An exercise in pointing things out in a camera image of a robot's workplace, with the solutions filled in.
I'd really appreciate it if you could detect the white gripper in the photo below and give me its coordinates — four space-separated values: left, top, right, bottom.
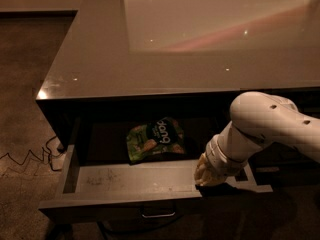
194 135 247 187

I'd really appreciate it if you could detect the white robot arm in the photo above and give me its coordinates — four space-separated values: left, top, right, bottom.
194 92 320 187

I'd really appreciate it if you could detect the dark drawer cabinet counter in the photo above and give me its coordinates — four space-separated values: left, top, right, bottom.
35 0 320 185

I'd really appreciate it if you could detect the green snack bag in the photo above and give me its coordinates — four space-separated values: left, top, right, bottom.
126 117 186 164

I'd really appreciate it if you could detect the thin tangled floor wire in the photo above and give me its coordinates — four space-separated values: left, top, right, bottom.
0 135 68 174

